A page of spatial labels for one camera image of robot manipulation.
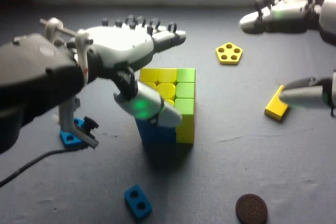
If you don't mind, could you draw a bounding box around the yellow rectangular block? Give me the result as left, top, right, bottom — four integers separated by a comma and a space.
264, 85, 290, 123

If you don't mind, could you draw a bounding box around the blue two-hole block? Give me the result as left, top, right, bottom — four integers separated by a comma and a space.
123, 184, 153, 221

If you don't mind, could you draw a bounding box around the blue pentagon block with holes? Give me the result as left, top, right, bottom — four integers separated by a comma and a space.
59, 118, 88, 150

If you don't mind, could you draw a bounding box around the chocolate sandwich cookie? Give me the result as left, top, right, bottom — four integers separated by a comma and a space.
235, 193, 269, 224

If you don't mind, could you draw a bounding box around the yellow and blue puzzle cube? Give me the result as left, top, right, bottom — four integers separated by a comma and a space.
134, 67, 197, 145

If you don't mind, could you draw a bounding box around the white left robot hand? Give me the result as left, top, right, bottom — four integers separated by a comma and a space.
75, 15, 187, 128

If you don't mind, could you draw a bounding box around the black camera cable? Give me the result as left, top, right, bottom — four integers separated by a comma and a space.
0, 148, 70, 187

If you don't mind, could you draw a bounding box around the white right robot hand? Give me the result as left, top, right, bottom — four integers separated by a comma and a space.
239, 0, 336, 116

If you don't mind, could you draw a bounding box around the yellow pentagon block with holes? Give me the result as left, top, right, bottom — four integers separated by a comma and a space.
215, 42, 244, 66

